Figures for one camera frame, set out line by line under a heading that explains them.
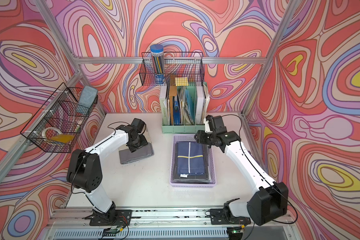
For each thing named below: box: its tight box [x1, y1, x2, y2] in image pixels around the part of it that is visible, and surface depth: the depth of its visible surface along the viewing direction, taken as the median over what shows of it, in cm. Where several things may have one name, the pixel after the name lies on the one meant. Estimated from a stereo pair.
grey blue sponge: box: [78, 85, 98, 108], surface depth 83 cm
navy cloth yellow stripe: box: [177, 142, 205, 176], surface depth 90 cm
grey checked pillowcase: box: [173, 141, 212, 184], surface depth 86 cm
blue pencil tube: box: [150, 44, 165, 85], surface depth 77 cm
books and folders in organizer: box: [163, 83, 210, 126], surface depth 99 cm
